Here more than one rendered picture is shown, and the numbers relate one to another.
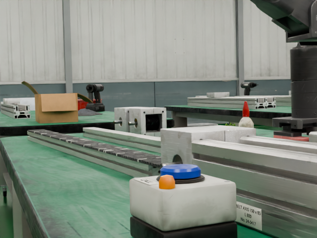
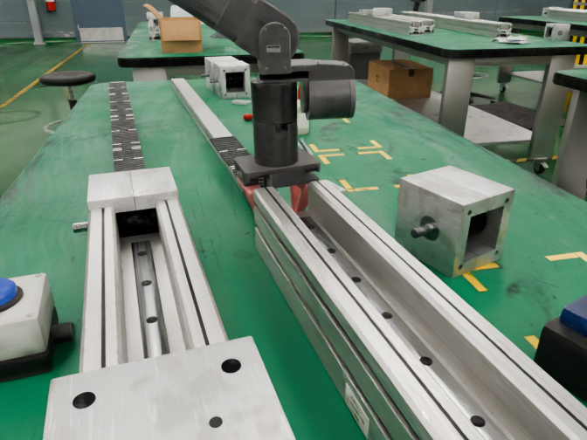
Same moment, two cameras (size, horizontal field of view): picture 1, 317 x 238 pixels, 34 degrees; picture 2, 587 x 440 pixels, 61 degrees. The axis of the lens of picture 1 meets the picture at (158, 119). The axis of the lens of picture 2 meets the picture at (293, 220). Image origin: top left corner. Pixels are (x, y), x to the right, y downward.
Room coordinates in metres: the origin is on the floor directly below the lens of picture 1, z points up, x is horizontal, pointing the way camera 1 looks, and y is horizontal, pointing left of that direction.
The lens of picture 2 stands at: (0.18, -0.32, 1.09)
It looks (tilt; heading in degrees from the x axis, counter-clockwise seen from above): 26 degrees down; 6
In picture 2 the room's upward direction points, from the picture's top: straight up
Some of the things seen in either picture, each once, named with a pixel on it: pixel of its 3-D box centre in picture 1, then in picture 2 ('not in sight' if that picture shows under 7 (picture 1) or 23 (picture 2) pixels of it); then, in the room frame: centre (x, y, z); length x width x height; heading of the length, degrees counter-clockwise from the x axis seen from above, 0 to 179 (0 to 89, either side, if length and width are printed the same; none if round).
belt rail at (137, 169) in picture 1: (75, 147); not in sight; (1.29, 0.21, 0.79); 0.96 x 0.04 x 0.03; 26
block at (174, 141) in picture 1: (200, 163); (127, 218); (0.71, -0.06, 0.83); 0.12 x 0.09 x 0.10; 116
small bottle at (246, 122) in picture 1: (246, 124); (300, 107); (1.29, -0.22, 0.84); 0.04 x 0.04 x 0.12
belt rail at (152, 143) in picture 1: (145, 142); (203, 116); (1.37, 0.04, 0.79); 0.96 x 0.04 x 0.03; 26
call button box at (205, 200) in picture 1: (188, 207); (11, 325); (0.51, -0.03, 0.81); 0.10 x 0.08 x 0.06; 116
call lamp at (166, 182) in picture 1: (166, 181); not in sight; (0.47, -0.01, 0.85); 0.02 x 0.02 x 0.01
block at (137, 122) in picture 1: (144, 122); (228, 79); (1.70, 0.05, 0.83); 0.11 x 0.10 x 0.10; 115
